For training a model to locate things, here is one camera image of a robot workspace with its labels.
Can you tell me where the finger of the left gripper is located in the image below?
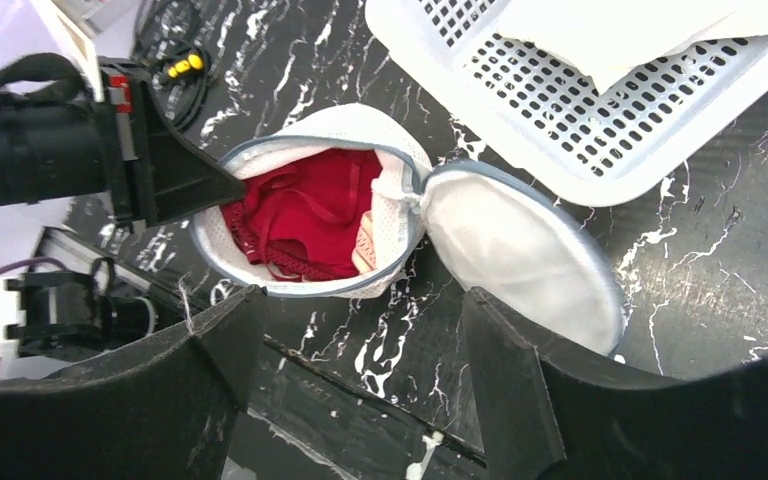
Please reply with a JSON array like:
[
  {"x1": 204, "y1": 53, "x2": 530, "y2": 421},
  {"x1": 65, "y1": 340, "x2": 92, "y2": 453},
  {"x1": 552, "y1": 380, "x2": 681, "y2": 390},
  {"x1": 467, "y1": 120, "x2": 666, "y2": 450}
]
[{"x1": 95, "y1": 58, "x2": 245, "y2": 229}]

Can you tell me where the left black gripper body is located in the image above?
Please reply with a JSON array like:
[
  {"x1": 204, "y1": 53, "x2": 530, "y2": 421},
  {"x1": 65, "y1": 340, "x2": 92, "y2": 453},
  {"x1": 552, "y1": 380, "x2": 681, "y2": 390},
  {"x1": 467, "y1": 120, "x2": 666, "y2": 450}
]
[{"x1": 0, "y1": 53, "x2": 119, "y2": 206}]

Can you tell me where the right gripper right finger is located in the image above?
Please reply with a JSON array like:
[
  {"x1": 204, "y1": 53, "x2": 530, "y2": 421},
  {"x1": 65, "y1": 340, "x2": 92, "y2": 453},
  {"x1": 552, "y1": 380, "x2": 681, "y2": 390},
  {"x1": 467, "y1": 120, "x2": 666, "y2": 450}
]
[{"x1": 462, "y1": 288, "x2": 768, "y2": 479}]

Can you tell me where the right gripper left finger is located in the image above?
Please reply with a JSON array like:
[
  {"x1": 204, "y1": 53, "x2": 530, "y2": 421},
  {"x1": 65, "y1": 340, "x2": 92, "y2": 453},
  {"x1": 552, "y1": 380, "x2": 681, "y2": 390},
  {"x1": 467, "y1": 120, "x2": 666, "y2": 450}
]
[{"x1": 0, "y1": 286, "x2": 268, "y2": 479}]

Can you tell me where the red bra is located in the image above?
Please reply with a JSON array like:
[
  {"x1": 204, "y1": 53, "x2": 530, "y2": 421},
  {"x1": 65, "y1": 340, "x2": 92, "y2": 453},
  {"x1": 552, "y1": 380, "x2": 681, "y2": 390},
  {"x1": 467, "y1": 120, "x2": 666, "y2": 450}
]
[{"x1": 221, "y1": 149, "x2": 382, "y2": 282}]

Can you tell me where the white mesh bag blue zipper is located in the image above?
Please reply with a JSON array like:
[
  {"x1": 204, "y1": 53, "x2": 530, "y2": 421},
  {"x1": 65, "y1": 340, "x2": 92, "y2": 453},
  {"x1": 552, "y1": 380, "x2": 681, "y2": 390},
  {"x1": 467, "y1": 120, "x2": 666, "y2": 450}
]
[{"x1": 191, "y1": 103, "x2": 623, "y2": 355}]

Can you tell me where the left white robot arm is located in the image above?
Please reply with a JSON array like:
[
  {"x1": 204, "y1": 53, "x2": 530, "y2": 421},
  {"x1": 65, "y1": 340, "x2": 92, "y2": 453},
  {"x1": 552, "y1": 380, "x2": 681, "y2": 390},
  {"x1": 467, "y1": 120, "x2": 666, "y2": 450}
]
[{"x1": 0, "y1": 53, "x2": 245, "y2": 365}]

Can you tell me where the beige pink bra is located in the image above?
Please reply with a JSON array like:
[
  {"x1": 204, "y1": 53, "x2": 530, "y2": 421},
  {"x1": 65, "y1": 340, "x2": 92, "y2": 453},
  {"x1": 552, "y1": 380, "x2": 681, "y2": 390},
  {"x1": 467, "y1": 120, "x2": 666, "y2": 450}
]
[{"x1": 351, "y1": 211, "x2": 377, "y2": 274}]

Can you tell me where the white bra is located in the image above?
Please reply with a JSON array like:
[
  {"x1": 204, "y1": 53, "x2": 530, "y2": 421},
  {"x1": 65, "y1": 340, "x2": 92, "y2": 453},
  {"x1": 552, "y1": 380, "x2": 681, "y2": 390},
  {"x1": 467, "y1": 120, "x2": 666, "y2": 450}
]
[{"x1": 496, "y1": 0, "x2": 768, "y2": 93}]

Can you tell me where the white plastic basket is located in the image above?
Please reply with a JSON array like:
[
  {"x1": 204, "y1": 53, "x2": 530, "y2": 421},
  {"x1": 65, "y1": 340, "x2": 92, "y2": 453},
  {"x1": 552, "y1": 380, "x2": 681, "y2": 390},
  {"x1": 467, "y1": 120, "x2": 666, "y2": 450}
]
[{"x1": 365, "y1": 1, "x2": 768, "y2": 207}]

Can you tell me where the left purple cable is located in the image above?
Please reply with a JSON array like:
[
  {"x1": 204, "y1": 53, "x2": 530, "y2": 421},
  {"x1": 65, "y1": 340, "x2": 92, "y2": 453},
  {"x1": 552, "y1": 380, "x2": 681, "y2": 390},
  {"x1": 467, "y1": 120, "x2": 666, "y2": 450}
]
[{"x1": 0, "y1": 256, "x2": 71, "y2": 286}]

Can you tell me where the black coiled cable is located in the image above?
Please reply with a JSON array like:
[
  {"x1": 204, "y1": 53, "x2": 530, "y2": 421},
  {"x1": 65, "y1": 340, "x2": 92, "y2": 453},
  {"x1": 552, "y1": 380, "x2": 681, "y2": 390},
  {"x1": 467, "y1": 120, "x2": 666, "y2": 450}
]
[{"x1": 128, "y1": 0, "x2": 216, "y2": 134}]

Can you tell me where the black base frame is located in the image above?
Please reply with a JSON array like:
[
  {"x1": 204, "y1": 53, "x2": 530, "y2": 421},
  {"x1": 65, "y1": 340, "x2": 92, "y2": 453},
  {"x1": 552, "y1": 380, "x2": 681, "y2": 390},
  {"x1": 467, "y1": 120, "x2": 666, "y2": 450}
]
[{"x1": 36, "y1": 228, "x2": 491, "y2": 480}]

